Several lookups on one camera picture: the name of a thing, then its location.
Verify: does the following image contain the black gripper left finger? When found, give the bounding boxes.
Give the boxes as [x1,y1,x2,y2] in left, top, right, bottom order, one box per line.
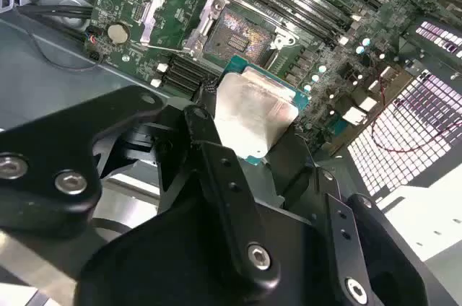
[0,85,282,294]

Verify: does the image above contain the metal socket cover frame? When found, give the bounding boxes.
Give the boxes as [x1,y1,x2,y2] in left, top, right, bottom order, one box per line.
[139,0,230,58]

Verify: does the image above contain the silver topped green CPU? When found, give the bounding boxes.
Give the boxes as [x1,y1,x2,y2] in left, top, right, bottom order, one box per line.
[212,53,312,167]

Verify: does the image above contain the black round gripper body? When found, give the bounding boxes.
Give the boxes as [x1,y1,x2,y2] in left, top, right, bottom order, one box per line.
[77,199,340,306]

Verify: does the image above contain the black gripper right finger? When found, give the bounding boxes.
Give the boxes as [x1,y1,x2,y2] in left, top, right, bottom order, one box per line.
[270,136,430,306]

